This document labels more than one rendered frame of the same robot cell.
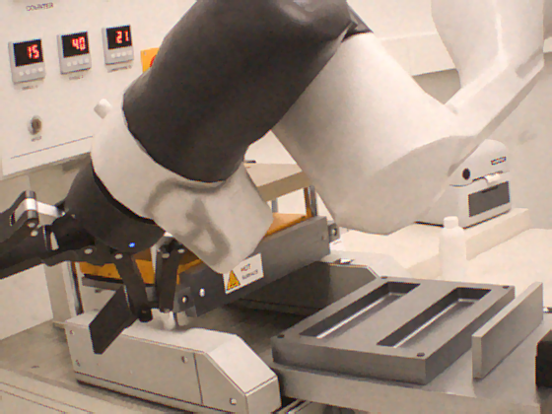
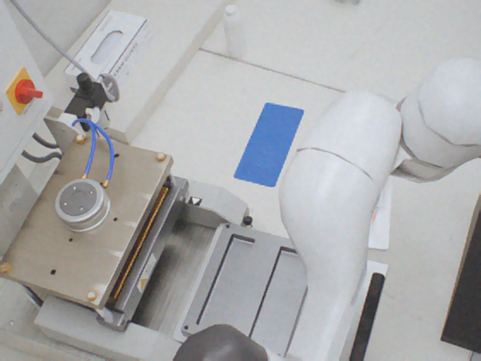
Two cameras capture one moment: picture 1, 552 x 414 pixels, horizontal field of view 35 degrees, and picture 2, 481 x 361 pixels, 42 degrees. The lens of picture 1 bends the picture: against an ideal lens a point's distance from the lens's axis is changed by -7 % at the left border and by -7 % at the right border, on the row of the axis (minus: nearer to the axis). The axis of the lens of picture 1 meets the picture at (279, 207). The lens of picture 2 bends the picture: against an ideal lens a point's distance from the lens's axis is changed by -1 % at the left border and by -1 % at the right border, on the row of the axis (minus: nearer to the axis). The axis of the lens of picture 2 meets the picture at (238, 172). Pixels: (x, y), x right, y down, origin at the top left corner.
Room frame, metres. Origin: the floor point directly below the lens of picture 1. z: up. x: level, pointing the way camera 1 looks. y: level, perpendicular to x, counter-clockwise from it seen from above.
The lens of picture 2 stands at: (0.40, -0.05, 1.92)
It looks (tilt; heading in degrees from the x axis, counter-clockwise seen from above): 55 degrees down; 351
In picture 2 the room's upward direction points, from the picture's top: 12 degrees counter-clockwise
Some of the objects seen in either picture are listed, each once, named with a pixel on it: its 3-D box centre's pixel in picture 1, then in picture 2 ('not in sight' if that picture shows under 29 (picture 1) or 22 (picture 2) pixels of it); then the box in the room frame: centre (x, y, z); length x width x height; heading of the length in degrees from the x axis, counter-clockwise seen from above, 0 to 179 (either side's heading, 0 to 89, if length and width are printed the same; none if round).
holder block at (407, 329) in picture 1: (400, 323); (252, 290); (0.83, -0.10, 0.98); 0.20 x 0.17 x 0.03; 141
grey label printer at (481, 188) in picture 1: (450, 178); not in sight; (2.00, -0.39, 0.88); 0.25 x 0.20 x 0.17; 38
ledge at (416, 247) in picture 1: (370, 261); (165, 9); (1.79, -0.17, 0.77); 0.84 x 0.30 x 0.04; 134
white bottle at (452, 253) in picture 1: (452, 256); (234, 30); (1.58, -0.30, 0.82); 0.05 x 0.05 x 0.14
